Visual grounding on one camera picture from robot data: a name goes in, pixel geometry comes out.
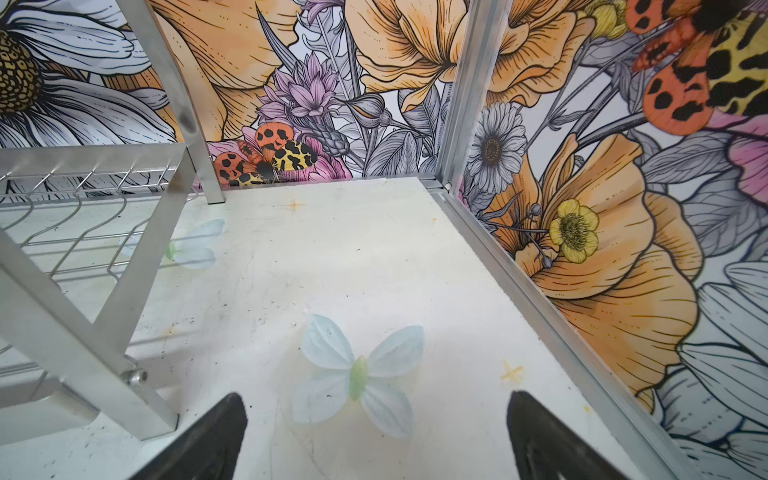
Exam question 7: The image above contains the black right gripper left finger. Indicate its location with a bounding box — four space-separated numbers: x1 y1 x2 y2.
132 392 248 480

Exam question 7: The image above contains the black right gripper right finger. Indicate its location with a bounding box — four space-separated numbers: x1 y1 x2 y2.
506 390 626 480

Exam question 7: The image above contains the silver metal dish rack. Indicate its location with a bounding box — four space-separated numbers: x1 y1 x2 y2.
1 1 224 445

